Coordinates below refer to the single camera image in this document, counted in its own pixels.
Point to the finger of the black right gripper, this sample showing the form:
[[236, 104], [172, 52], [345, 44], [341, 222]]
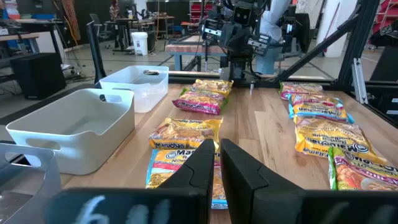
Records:
[[242, 42], [228, 37]]

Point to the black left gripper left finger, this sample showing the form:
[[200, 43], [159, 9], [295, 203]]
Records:
[[192, 186]]

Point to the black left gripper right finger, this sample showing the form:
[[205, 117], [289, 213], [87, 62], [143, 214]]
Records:
[[248, 193]]

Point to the blue-edged Maruchan ramen packet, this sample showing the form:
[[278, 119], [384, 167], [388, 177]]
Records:
[[164, 168], [317, 107]]

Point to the yellow Maruchan ramen packet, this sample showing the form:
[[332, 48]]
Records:
[[214, 85], [183, 133], [326, 137]]

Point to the green-edged Maruchan ramen packet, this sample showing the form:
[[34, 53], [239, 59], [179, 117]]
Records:
[[357, 174], [300, 88], [199, 101]]

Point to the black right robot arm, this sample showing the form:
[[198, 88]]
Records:
[[298, 31]]

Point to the red storage rack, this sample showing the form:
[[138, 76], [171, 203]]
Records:
[[199, 12], [388, 15]]

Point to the wooden top workbench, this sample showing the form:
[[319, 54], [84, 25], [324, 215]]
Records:
[[186, 48]]

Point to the white bucket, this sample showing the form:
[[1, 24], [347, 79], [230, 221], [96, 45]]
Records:
[[140, 43]]

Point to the black desk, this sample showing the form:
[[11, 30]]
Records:
[[121, 31]]

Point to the clear plastic bin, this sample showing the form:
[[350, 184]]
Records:
[[146, 93]]

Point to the white plastic bin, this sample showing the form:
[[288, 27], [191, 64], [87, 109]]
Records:
[[93, 149]]

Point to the black office chair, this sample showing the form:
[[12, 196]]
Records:
[[98, 26]]

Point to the grey translucent plastic bin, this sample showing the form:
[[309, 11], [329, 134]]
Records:
[[51, 183]]

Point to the black cabinet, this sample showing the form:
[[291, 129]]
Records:
[[37, 76]]

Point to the wooden top desk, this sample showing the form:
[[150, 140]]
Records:
[[18, 37]]

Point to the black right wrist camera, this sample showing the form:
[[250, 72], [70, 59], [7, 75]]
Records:
[[242, 15]]

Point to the silver metal bracket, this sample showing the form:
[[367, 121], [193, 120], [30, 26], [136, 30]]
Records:
[[360, 84]]

